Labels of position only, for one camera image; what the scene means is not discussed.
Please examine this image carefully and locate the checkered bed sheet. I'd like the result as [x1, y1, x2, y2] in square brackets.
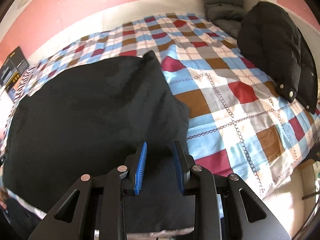
[0, 12, 320, 221]

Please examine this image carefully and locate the black puffer jacket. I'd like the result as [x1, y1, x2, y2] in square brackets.
[237, 2, 318, 113]

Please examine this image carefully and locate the black printed cardboard box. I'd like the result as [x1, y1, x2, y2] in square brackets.
[1, 47, 29, 93]

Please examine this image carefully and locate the large black jacket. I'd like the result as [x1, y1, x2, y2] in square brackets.
[3, 51, 195, 233]

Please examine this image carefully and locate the grey quilted puffer garment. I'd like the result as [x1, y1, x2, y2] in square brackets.
[203, 0, 246, 38]

